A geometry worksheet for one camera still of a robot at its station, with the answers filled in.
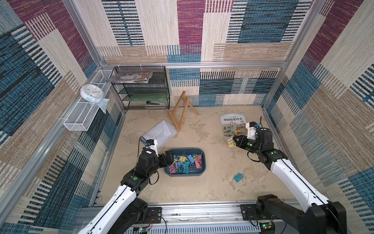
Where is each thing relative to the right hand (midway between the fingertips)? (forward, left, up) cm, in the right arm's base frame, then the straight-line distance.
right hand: (233, 135), depth 82 cm
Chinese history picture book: (+21, -8, -17) cm, 28 cm away
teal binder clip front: (-17, -4, -16) cm, 24 cm away
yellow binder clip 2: (-7, +28, -14) cm, 32 cm away
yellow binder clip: (-3, +1, -3) cm, 4 cm away
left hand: (-8, +36, -3) cm, 37 cm away
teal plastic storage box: (-9, +31, -17) cm, 36 cm away
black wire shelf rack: (+41, +51, -4) cm, 65 cm away
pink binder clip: (-12, +34, -16) cm, 40 cm away
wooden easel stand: (+30, +38, -13) cm, 50 cm away
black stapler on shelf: (+37, +50, -9) cm, 63 cm away
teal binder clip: (-12, +26, -16) cm, 33 cm away
